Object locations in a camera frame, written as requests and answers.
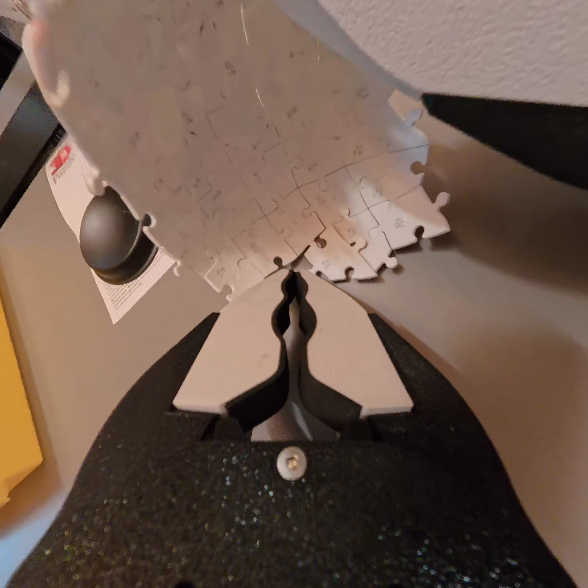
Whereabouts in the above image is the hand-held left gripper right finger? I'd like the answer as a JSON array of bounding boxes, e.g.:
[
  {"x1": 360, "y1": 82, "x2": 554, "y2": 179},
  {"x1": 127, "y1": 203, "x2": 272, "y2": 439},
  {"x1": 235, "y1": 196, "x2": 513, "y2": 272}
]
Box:
[{"x1": 290, "y1": 271, "x2": 415, "y2": 433}]

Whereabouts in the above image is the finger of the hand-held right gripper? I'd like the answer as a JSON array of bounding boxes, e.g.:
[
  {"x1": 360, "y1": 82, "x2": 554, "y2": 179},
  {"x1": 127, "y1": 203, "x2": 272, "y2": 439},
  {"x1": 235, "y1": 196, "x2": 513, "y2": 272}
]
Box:
[{"x1": 275, "y1": 0, "x2": 588, "y2": 190}]

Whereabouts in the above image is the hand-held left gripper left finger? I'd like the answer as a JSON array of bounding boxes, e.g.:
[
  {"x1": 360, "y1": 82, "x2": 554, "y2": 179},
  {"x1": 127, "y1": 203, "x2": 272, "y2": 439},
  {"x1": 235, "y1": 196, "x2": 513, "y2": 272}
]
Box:
[{"x1": 172, "y1": 271, "x2": 295, "y2": 433}]

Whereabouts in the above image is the white partly built puzzle ball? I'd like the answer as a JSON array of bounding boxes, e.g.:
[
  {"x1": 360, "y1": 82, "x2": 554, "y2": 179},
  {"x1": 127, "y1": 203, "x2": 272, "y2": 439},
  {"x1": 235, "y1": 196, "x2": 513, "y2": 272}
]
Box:
[{"x1": 21, "y1": 0, "x2": 452, "y2": 302}]

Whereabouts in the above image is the black round ball stand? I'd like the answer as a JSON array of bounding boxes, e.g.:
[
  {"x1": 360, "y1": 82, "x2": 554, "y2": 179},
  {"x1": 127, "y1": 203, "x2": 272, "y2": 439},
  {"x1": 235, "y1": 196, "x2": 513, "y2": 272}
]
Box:
[{"x1": 79, "y1": 186, "x2": 160, "y2": 286}]

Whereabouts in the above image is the printed paper instruction sheet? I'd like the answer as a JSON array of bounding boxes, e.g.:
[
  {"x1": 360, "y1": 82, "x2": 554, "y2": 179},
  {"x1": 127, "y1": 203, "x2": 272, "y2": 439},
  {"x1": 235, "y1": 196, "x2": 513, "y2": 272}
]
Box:
[{"x1": 46, "y1": 135, "x2": 178, "y2": 326}]

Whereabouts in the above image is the yellow plastic bin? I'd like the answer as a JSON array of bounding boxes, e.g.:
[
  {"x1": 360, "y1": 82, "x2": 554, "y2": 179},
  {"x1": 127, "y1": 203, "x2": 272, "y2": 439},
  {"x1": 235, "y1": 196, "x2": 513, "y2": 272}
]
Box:
[{"x1": 0, "y1": 294, "x2": 45, "y2": 509}]

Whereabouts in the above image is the black table frame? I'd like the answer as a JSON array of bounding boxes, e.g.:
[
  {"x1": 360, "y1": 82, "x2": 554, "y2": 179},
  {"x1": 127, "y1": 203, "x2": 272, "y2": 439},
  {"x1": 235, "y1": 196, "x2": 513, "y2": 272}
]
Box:
[{"x1": 0, "y1": 16, "x2": 66, "y2": 227}]

